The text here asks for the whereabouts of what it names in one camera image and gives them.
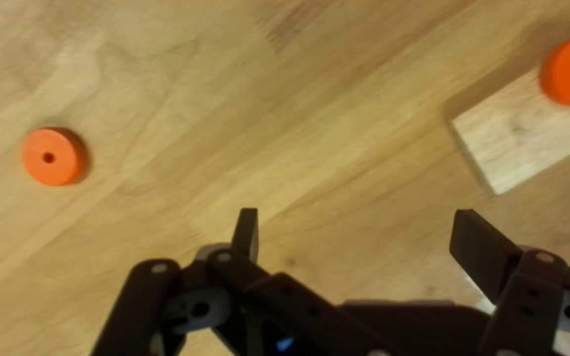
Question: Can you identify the wooden peg rack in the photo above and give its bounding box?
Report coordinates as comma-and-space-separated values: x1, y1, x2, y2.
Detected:
449, 27, 570, 199

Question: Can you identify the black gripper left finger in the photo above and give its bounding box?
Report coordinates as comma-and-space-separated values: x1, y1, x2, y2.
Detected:
232, 209, 259, 262

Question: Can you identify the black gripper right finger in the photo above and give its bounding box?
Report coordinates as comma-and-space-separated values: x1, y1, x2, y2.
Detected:
449, 211, 523, 304

